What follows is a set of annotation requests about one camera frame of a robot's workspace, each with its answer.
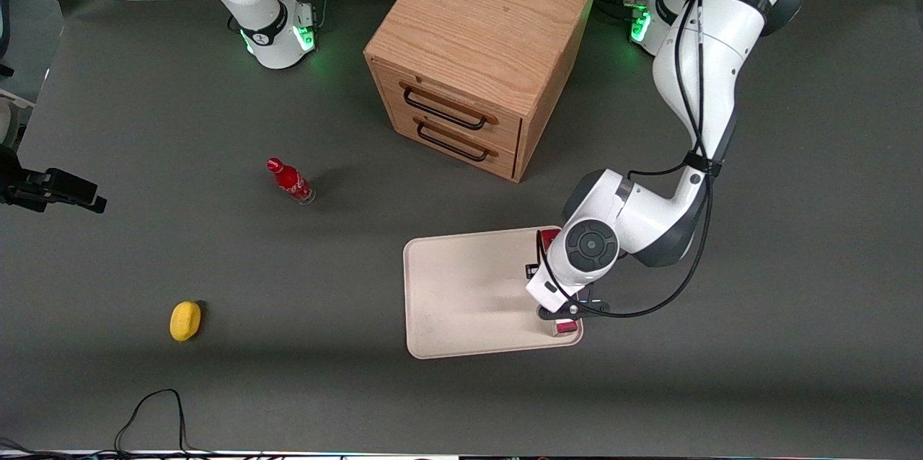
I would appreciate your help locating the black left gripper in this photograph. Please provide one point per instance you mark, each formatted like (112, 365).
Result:
(531, 270)

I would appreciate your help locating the wooden drawer cabinet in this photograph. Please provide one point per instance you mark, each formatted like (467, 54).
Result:
(483, 13)

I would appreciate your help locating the red cookie box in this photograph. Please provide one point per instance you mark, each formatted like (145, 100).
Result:
(567, 326)

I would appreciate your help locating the beige plastic tray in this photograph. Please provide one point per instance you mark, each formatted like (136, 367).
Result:
(469, 294)

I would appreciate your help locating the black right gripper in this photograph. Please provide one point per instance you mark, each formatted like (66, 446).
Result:
(34, 188)

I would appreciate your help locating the yellow lemon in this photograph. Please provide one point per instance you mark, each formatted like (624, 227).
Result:
(184, 321)

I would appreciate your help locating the wooden drawer front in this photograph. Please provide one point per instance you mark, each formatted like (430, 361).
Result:
(505, 164)
(505, 132)

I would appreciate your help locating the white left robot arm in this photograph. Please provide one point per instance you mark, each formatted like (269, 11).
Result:
(721, 71)

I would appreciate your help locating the white object at edge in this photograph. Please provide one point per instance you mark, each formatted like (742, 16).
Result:
(11, 121)

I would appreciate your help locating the red cola bottle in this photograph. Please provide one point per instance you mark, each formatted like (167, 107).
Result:
(290, 181)

